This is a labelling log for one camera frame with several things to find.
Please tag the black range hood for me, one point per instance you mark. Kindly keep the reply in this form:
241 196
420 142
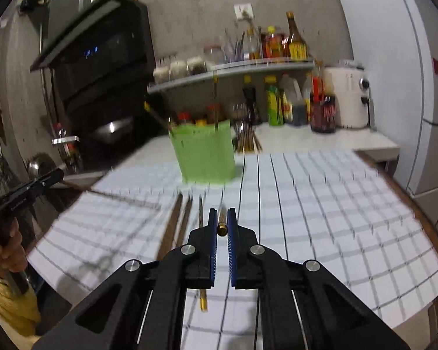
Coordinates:
106 43

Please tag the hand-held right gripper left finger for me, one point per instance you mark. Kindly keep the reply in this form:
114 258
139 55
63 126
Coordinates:
213 251

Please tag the person's left hand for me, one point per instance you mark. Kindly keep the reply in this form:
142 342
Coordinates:
5 251

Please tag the clear glass cup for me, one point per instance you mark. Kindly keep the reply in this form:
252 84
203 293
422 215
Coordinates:
242 113

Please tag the white black-grid mat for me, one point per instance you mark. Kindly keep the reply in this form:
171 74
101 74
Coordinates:
332 207

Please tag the person's left forearm yellow sleeve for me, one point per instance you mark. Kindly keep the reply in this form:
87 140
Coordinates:
14 306

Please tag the red-capped spice jar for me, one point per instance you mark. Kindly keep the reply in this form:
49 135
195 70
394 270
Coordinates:
184 117
212 111

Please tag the white refrigerator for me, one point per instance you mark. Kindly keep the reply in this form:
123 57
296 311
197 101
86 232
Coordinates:
387 80

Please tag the white wall shelf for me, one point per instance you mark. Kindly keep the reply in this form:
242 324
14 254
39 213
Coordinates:
241 67

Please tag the clear glass bottle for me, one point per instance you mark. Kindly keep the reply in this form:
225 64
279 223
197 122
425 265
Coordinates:
252 45

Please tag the red label canister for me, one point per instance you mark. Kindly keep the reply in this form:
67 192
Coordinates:
65 149

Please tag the orange sauce bottle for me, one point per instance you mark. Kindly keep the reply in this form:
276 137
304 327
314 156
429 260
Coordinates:
273 43

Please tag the slim dark soy sauce bottle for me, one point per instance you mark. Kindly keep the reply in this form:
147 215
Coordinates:
250 98

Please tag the glass storage jar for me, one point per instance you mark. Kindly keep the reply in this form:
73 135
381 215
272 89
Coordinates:
161 74
213 56
196 65
178 70

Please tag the yellow oil bottle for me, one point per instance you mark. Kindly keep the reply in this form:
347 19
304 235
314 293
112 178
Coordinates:
306 89

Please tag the white air fryer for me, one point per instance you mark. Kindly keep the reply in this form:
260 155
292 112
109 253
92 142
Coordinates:
348 94

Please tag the metal wok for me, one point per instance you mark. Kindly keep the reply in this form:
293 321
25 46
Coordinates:
111 128

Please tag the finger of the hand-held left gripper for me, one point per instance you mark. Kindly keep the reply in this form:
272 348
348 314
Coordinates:
45 180

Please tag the white wall outlet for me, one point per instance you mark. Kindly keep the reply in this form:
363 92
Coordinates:
243 11

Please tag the red fridge sticker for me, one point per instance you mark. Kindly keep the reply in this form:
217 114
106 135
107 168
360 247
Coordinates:
437 67

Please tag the bundle of wooden chopsticks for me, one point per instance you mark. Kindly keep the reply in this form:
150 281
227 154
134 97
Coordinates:
247 141

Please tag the large clear jug dark liquid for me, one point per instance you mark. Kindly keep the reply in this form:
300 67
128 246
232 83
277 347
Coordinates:
295 104

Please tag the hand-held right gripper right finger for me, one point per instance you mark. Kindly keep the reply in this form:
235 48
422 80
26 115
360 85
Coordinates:
232 251

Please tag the round metal utensil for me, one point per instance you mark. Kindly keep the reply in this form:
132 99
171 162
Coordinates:
39 167

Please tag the green plastic bottle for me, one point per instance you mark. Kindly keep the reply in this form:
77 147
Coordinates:
273 105

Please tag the glass cup with straws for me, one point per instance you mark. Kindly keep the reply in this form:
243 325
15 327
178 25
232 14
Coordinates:
232 49

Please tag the green plastic utensil holder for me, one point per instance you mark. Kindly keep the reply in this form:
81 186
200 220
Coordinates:
204 153

